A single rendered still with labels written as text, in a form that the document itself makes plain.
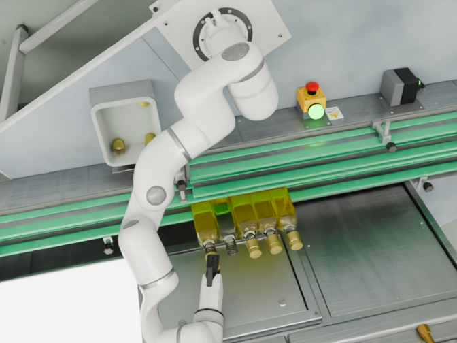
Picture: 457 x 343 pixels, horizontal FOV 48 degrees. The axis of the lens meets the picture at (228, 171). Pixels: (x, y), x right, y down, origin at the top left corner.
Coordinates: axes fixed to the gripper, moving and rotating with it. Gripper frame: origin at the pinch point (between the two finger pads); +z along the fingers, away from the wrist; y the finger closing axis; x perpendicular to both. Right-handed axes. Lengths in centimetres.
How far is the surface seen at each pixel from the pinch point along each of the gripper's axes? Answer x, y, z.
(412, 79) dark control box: -57, 24, 51
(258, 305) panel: -12.1, -12.4, -4.5
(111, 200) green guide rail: 31.2, 4.3, 19.2
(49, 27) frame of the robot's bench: 64, 25, 83
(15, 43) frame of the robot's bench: 79, 18, 85
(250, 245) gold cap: -9.8, 1.8, 5.6
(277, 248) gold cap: -17.0, 1.0, 5.2
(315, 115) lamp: -28, 19, 40
